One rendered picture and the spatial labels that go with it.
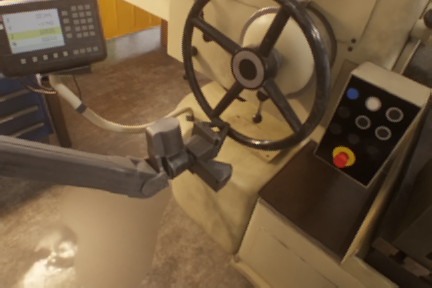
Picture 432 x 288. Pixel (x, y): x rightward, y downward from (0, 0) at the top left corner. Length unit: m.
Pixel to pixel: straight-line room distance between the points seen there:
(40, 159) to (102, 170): 0.10
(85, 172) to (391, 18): 0.67
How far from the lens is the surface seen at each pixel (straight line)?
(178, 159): 0.60
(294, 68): 0.66
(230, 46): 0.63
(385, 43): 0.71
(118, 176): 0.54
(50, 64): 1.05
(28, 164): 0.50
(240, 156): 1.38
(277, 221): 1.27
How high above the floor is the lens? 1.59
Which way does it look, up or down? 38 degrees down
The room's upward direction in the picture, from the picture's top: 9 degrees clockwise
